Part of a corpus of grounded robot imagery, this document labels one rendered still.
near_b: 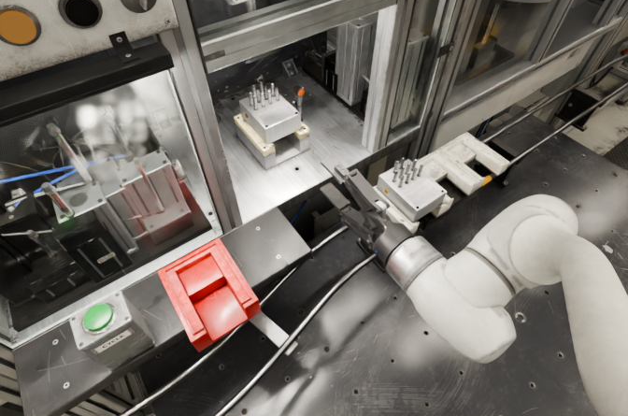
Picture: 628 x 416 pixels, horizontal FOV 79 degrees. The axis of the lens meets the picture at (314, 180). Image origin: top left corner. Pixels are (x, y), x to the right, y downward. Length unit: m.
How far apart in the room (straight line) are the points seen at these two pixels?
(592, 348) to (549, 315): 0.72
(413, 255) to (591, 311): 0.28
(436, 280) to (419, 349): 0.37
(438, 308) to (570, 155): 1.01
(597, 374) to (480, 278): 0.27
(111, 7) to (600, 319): 0.58
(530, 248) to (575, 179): 0.86
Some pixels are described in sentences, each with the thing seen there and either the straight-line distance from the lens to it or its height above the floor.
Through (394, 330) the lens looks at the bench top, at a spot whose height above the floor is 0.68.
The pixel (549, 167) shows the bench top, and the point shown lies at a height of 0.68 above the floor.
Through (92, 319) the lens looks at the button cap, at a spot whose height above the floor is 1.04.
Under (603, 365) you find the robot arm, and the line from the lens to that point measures 0.41.
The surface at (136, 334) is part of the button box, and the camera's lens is 0.72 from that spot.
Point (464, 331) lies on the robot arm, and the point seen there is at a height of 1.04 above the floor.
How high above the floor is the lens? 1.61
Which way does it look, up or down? 50 degrees down
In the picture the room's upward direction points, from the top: straight up
